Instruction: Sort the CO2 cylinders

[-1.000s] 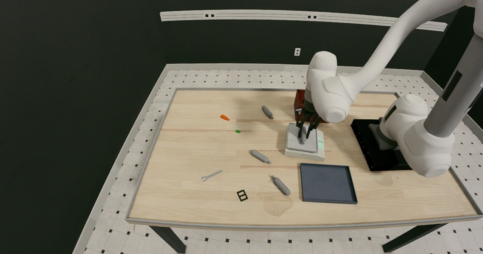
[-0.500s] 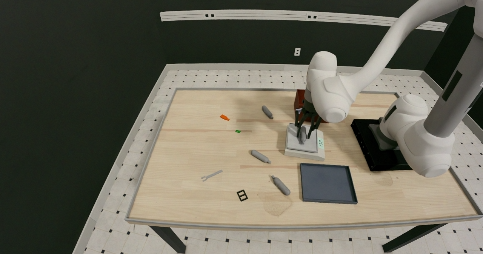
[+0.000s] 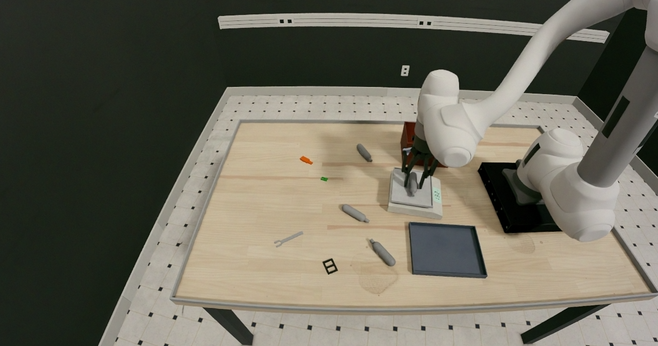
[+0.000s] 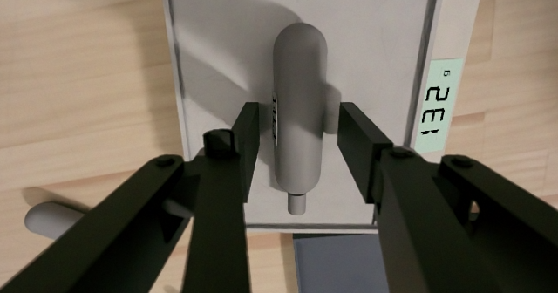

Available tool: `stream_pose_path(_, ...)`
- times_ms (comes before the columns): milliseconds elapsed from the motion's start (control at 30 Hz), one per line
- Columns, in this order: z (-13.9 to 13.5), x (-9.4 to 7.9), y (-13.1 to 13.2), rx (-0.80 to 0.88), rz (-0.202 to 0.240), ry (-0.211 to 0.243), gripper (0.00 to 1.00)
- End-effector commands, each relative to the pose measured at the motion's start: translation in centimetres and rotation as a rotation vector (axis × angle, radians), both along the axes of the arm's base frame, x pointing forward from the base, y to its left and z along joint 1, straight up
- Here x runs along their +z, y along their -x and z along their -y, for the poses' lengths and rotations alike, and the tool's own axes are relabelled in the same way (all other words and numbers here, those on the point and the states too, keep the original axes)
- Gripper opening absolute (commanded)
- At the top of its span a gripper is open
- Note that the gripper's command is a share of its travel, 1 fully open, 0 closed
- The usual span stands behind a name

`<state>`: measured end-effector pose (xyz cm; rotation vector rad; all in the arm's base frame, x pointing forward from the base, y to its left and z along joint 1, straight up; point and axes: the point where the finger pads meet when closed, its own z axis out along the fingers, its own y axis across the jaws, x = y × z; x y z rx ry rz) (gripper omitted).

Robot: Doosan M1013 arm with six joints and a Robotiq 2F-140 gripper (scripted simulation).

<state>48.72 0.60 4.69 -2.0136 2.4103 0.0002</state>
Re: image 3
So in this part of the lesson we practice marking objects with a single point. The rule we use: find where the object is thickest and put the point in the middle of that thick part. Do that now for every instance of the grey table edge trim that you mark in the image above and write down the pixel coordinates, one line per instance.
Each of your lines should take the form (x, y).
(427, 309)

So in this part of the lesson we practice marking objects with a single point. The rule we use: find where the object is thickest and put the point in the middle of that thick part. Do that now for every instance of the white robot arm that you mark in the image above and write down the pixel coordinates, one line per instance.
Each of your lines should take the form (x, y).
(580, 194)

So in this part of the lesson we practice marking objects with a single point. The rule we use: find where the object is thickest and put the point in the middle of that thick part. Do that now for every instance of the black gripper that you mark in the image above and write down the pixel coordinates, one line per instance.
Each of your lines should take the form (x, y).
(420, 150)

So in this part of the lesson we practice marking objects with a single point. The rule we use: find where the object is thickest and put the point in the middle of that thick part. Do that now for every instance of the white digital scale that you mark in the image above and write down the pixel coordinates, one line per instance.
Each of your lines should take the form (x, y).
(427, 201)

